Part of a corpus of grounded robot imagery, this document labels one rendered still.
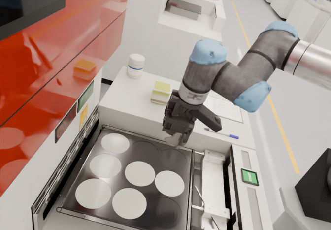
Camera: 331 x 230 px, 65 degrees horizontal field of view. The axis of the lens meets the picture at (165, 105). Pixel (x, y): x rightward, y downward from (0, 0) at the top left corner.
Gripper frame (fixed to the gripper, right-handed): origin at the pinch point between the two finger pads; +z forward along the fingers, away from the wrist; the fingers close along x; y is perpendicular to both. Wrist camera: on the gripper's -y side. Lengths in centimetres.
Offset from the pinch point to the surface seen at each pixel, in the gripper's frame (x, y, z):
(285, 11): -762, -354, 169
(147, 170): 3.0, 7.4, 12.4
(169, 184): 6.8, -0.4, 12.1
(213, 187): 2.8, -16.5, 14.7
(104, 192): 14.0, 19.1, 11.1
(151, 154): -4.7, 6.8, 13.5
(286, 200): -2, -49, 22
